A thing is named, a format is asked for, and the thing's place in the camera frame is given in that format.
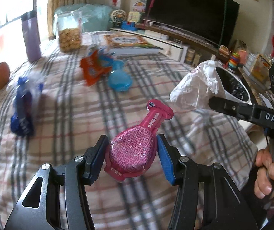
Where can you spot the purple bottle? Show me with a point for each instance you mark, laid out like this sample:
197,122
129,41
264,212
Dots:
31,38

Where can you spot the white bin with black liner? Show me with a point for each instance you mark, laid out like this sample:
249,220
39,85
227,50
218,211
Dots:
237,88

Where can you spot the blue toy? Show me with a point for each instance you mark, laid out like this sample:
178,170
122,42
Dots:
128,25

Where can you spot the wooden television riser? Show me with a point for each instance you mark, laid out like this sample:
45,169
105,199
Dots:
175,34

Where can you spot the white television cabinet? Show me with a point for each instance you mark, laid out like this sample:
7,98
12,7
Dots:
156,40

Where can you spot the colourful book box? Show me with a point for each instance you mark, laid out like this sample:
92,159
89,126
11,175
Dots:
129,43

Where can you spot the colourful cardboard box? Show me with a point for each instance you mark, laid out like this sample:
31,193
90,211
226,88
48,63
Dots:
260,68

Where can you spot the white plastic bag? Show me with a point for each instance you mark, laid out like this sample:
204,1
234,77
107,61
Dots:
192,88

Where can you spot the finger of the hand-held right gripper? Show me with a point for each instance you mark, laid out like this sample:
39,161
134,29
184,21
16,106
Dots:
233,109

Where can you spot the glass balcony door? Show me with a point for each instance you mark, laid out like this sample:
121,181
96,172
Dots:
5,9

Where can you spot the white ferris wheel toy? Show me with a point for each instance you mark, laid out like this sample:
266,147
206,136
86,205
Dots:
117,18

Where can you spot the pink plastic pouch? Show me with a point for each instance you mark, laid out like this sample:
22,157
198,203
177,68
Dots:
132,146

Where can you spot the orange snack packet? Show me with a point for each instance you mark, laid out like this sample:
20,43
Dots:
93,68

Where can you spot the green stick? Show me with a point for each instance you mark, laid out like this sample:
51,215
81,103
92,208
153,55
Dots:
223,24

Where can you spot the marble counter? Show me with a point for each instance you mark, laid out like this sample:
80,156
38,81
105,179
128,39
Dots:
254,86

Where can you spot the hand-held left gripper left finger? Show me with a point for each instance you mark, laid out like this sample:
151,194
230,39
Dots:
96,163

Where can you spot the blue plastic pouch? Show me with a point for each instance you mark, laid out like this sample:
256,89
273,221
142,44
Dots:
120,79

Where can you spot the red toy bus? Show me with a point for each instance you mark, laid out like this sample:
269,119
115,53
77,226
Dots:
224,50

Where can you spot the round colourful sign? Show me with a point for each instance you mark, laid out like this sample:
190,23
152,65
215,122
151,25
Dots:
139,6

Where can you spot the clear cookie jar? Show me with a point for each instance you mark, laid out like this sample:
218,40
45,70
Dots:
68,36

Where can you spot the blue snack packet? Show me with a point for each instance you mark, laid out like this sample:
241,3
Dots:
24,110

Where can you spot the person's right hand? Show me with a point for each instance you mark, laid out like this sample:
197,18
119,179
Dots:
263,179

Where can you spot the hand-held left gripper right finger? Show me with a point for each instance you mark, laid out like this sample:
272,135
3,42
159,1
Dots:
168,163

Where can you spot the black flat television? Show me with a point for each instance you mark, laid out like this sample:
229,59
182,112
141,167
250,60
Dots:
189,7

